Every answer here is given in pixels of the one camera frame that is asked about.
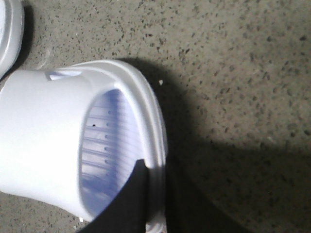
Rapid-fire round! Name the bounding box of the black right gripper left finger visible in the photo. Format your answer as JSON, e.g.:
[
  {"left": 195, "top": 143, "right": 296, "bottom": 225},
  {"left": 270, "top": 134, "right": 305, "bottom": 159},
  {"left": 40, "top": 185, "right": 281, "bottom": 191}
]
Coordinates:
[{"left": 84, "top": 159, "right": 149, "bottom": 233}]

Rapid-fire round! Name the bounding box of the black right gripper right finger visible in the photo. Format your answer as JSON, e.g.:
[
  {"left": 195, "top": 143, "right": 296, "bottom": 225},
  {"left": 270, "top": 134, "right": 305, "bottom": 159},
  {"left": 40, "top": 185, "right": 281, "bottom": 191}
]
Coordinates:
[{"left": 165, "top": 157, "right": 243, "bottom": 233}]

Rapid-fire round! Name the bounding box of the light blue slipper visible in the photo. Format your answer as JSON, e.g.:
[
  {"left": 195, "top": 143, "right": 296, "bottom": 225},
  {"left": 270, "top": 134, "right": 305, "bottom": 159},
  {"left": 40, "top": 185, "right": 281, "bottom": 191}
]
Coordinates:
[
  {"left": 0, "top": 60, "right": 167, "bottom": 233},
  {"left": 0, "top": 0, "right": 24, "bottom": 78}
]

